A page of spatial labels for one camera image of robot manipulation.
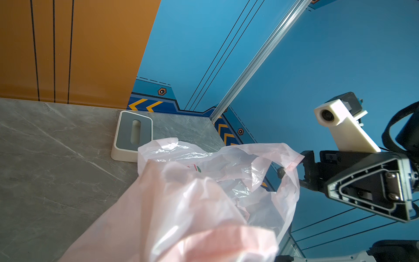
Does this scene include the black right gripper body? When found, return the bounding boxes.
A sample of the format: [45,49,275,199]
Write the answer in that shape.
[277,150,419,223]

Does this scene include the pink plastic bag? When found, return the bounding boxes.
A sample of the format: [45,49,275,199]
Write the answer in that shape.
[61,138,303,262]

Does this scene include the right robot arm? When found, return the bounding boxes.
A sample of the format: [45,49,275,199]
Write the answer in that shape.
[276,103,419,262]

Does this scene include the white grey tissue box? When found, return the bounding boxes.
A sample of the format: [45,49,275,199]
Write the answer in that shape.
[111,110,153,163]

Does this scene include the right aluminium corner post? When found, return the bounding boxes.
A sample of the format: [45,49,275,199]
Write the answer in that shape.
[209,0,311,123]

